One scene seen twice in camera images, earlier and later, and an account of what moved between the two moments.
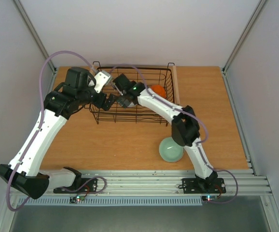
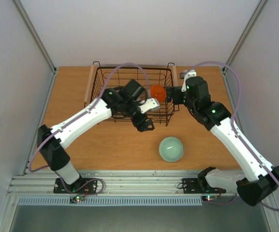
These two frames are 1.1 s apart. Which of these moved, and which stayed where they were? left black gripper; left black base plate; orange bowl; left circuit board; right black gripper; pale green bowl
Moved: left black gripper; right black gripper
Stayed: pale green bowl; left circuit board; left black base plate; orange bowl
